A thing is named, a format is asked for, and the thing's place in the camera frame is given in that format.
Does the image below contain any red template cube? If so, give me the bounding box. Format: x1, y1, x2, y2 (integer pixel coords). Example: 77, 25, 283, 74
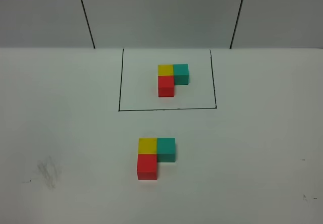
158, 76, 175, 97

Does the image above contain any yellow template cube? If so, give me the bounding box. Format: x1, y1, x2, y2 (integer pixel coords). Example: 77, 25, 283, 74
158, 65, 174, 76

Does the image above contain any teal template cube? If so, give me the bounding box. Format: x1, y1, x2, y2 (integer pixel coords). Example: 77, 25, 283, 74
173, 64, 189, 85

